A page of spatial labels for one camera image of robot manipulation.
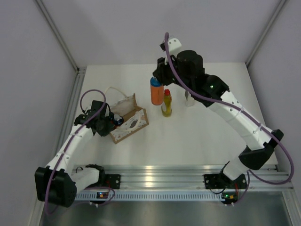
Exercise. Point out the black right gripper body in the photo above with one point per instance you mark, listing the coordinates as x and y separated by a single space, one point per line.
167 76

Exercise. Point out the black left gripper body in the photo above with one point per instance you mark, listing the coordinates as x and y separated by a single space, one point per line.
106 126

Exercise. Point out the dark blue pump bottle front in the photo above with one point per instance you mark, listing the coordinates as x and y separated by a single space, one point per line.
118 120

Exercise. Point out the canvas and burlap tote bag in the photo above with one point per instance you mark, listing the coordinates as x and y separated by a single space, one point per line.
135 117

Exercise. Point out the clear square bottle dark cap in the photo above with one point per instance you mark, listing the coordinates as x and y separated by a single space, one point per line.
189 100

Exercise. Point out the teal blue pump bottle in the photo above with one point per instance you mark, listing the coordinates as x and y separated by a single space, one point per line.
156 91

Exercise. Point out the yellow liquid bottle red cap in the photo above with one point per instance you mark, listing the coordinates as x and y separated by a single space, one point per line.
167 102

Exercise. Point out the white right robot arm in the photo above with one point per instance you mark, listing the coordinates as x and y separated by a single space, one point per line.
260 143

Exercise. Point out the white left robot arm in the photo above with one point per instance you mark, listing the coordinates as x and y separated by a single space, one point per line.
56 183

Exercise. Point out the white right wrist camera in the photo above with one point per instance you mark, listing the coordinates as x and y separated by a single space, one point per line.
174 47

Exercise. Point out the aluminium left corner post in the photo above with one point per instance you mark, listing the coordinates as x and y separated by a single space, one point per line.
47 16

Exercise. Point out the aluminium corner post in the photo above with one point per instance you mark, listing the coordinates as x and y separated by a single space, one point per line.
266 29
47 16

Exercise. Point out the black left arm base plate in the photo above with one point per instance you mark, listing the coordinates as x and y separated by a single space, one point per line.
113 181

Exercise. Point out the aluminium front rail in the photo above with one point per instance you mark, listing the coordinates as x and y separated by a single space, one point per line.
188 178

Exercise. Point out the white slotted cable duct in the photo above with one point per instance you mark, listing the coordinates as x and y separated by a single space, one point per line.
148 196

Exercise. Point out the aluminium right corner post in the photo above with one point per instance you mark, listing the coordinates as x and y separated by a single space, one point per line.
266 29

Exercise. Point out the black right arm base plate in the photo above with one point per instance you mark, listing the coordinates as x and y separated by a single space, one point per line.
220 181

